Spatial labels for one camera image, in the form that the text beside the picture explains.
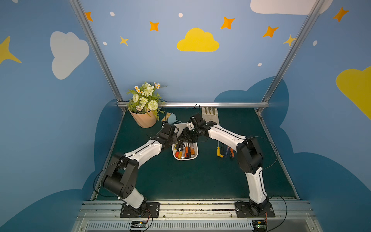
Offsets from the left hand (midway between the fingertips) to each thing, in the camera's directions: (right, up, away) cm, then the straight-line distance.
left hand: (173, 135), depth 93 cm
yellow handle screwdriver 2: (+5, -12, 0) cm, 13 cm away
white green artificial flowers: (-16, +22, -6) cm, 28 cm away
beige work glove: (+28, +15, +26) cm, 41 cm away
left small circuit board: (-16, -44, -21) cm, 51 cm away
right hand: (+6, -1, -1) cm, 6 cm away
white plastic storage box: (+5, +6, +3) cm, 8 cm away
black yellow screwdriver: (+33, -11, +3) cm, 35 cm away
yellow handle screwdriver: (+30, -11, +3) cm, 32 cm away
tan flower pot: (-21, +10, +7) cm, 24 cm away
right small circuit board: (+46, -45, -20) cm, 68 cm away
